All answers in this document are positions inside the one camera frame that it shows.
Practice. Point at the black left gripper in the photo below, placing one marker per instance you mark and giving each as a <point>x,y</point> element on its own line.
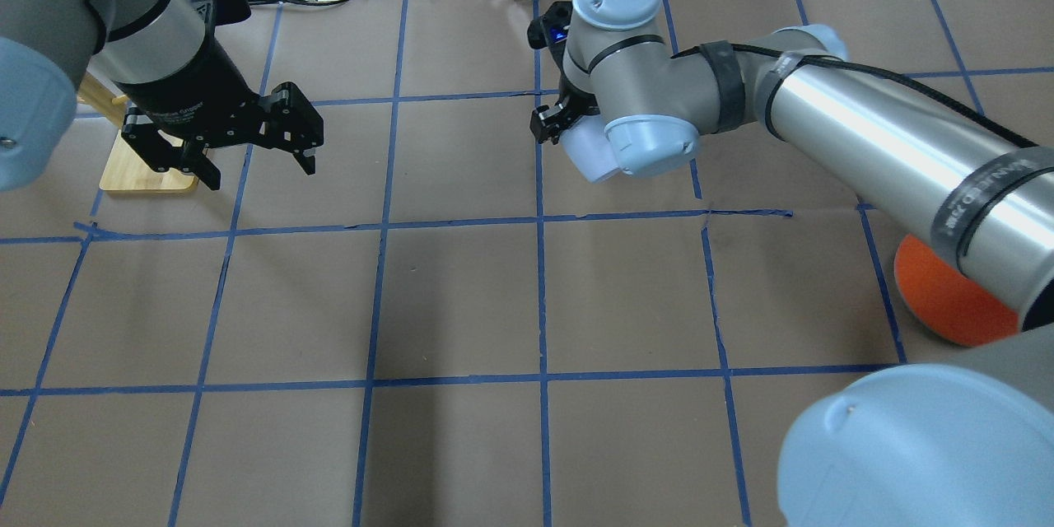
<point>200,88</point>

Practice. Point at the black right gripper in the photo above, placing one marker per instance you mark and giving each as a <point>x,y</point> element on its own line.
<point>550,121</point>

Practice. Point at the light blue plastic cup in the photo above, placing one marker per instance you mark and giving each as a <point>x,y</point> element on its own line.
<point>589,150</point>

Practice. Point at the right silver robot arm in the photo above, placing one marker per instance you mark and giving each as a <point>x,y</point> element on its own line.
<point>963,442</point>

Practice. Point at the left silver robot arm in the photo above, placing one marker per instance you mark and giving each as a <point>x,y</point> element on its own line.
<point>48,46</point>

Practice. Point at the wooden cup rack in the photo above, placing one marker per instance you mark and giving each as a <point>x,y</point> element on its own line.
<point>125,172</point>

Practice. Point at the orange tin can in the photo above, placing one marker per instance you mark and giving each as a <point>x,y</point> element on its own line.
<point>947,303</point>

